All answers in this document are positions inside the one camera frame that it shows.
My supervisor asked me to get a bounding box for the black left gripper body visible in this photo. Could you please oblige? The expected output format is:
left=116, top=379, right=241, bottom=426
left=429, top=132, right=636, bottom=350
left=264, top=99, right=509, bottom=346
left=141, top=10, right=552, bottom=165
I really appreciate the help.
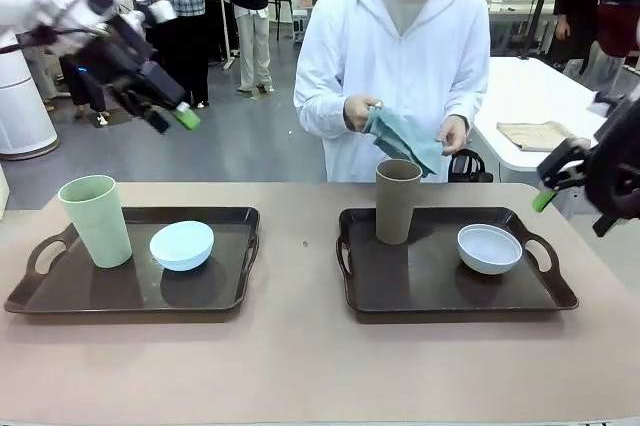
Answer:
left=92, top=15, right=187, bottom=112

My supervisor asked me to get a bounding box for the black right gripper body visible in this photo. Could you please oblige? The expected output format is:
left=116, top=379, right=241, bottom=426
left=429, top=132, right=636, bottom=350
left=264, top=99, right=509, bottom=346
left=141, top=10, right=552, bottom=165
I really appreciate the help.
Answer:
left=582, top=95, right=640, bottom=222

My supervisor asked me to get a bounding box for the beige cloth mat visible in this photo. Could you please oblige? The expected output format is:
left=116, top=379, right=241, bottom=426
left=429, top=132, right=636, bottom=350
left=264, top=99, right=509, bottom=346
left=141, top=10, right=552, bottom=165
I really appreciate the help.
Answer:
left=495, top=120, right=581, bottom=152

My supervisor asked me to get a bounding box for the tall light green cup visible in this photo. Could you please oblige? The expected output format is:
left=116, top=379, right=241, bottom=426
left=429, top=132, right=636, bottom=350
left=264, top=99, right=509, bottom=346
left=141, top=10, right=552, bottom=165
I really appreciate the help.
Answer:
left=57, top=174, right=134, bottom=269

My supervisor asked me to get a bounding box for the white bowl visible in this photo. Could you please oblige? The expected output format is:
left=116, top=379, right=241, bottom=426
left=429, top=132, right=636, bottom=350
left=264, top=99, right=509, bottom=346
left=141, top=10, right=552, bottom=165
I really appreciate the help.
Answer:
left=456, top=223, right=525, bottom=276

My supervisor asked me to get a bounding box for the light blue bowl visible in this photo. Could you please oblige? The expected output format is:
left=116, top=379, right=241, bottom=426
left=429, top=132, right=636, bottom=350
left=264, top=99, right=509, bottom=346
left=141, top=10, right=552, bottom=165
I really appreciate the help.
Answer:
left=148, top=219, right=216, bottom=273

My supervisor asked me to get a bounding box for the teal cloth mat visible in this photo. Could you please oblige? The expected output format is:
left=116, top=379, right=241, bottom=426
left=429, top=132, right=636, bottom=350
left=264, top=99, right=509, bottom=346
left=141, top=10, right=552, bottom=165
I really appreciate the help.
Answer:
left=362, top=104, right=446, bottom=178

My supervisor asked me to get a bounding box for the tall brown cup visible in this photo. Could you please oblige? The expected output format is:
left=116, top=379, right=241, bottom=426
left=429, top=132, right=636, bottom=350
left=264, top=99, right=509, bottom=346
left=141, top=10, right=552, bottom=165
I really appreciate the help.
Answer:
left=375, top=158, right=424, bottom=246

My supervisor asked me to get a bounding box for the person's left forearm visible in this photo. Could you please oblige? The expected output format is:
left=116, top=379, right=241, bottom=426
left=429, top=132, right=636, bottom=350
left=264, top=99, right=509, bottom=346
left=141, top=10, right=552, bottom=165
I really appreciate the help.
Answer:
left=449, top=73, right=490, bottom=137

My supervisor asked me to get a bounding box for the person's right forearm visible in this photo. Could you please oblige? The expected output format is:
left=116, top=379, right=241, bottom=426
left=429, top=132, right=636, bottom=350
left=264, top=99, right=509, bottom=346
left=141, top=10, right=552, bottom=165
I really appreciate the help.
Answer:
left=294, top=88, right=352, bottom=140

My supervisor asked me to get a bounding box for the person's left hand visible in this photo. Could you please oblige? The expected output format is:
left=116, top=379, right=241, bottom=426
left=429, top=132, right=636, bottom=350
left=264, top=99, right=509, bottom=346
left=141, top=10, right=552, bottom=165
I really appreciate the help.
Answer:
left=435, top=115, right=472, bottom=156

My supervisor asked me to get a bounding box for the person's right hand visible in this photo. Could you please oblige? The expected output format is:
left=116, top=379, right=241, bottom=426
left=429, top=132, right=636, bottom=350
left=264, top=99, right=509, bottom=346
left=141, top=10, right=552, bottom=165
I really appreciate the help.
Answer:
left=343, top=94, right=385, bottom=133

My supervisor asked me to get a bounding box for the white side table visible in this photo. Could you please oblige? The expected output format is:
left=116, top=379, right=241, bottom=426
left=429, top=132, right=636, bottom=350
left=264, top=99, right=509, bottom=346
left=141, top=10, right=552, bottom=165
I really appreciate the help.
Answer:
left=469, top=56, right=640, bottom=185

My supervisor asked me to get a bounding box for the black bag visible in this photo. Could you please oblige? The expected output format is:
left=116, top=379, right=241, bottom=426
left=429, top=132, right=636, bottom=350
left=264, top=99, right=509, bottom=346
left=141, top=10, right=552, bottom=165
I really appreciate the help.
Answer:
left=447, top=149, right=495, bottom=184

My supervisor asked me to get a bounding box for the white air purifier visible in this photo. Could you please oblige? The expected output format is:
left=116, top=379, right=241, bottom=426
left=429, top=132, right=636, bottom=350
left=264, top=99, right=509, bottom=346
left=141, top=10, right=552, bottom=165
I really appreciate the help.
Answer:
left=0, top=28, right=59, bottom=162

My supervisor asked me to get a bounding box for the bystander in red shorts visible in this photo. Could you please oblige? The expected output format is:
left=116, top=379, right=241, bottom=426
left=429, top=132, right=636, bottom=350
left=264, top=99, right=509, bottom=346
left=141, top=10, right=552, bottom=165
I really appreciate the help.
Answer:
left=597, top=0, right=640, bottom=61

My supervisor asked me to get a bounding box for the white box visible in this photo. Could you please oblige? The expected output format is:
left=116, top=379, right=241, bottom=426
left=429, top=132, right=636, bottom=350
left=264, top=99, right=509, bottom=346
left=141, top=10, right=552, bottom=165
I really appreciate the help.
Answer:
left=0, top=163, right=10, bottom=222

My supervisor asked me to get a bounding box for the person in white jacket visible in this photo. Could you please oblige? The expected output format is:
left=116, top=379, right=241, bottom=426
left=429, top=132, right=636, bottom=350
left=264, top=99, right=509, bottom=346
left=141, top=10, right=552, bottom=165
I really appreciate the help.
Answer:
left=293, top=0, right=491, bottom=183

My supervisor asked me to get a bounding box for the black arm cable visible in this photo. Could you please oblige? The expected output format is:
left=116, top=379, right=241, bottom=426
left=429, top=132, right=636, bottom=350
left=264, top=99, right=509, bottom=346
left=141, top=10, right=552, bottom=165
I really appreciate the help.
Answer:
left=0, top=20, right=119, bottom=55

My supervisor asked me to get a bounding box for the dark brown handled tray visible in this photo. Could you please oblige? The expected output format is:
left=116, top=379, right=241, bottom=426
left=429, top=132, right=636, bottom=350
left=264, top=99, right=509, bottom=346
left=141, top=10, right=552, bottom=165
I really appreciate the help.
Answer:
left=3, top=205, right=261, bottom=316
left=335, top=205, right=580, bottom=316

